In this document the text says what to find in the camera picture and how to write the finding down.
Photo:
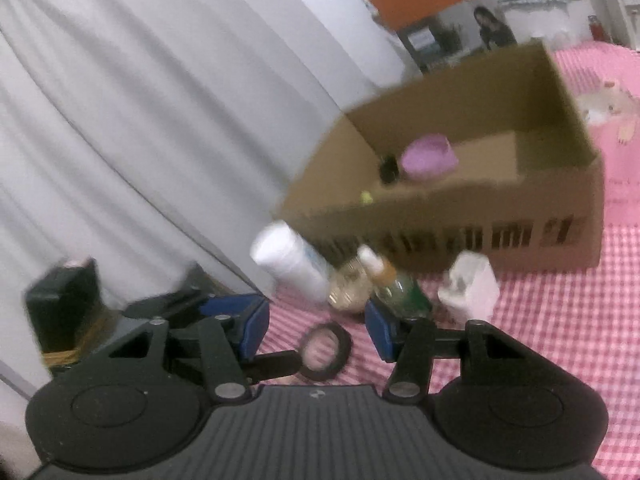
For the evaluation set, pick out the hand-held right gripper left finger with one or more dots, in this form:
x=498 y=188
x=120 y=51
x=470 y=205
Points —
x=252 y=330

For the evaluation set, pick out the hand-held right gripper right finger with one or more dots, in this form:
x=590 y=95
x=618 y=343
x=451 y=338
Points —
x=382 y=332

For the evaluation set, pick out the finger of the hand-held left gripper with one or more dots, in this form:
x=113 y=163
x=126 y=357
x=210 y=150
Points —
x=275 y=365
x=217 y=305

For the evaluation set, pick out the black tape roll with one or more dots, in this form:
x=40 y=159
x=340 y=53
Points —
x=345 y=347

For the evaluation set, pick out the green glass dropper bottle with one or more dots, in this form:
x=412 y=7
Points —
x=400 y=290

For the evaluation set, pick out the dark jar with gold lid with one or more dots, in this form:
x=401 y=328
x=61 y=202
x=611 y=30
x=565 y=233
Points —
x=350 y=287

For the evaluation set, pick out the white plastic bottle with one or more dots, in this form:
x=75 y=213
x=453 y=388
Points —
x=290 y=260

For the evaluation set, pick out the white charger plug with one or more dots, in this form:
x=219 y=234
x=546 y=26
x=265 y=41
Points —
x=472 y=285

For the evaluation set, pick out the black oval case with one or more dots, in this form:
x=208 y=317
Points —
x=389 y=170

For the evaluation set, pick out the purple plastic lid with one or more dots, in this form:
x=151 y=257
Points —
x=430 y=157

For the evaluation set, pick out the brown cardboard box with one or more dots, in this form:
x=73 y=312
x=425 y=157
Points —
x=550 y=195

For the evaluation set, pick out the white curtain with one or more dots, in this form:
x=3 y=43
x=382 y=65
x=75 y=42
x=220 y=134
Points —
x=125 y=110

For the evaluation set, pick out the dark printed appliance box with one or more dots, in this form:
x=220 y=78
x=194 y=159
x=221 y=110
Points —
x=450 y=35

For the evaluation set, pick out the small red object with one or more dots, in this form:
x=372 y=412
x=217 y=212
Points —
x=596 y=29

